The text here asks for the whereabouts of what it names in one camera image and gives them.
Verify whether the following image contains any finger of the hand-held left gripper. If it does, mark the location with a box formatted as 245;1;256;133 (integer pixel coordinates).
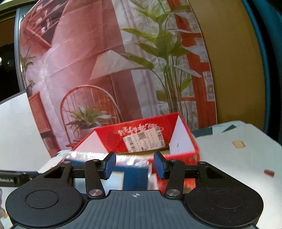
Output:
0;170;41;187

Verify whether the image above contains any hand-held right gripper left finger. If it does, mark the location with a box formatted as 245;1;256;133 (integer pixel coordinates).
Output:
41;151;117;200

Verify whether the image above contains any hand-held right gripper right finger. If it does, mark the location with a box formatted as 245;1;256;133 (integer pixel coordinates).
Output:
154;151;230;198

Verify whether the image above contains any blue and white plastic packet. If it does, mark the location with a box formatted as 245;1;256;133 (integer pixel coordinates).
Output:
38;150;153;192

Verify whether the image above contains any red strawberry print box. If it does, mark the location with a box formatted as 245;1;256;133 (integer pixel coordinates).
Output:
72;112;200;193

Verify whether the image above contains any wall poster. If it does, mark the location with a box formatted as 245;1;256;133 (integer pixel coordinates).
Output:
19;0;218;158

